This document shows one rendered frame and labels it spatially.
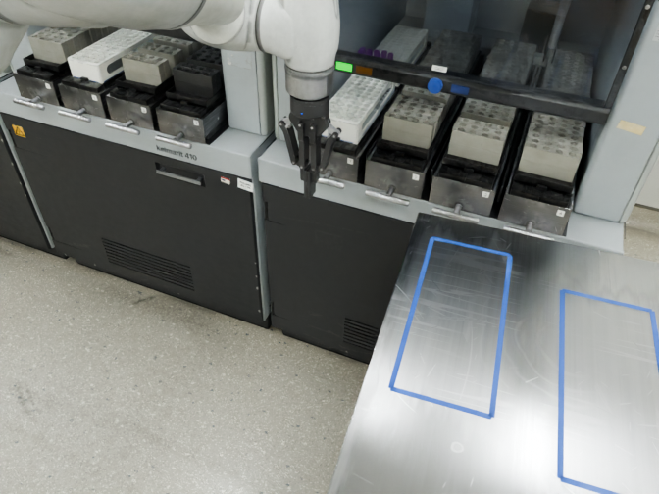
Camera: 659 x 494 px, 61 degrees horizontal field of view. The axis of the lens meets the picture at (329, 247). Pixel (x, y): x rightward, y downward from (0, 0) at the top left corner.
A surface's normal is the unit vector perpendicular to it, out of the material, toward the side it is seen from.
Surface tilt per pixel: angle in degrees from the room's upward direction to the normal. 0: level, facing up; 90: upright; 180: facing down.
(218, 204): 90
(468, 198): 90
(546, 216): 90
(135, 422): 0
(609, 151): 90
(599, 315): 0
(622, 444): 0
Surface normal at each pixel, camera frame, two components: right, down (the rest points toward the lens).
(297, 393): 0.03, -0.74
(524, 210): -0.38, 0.61
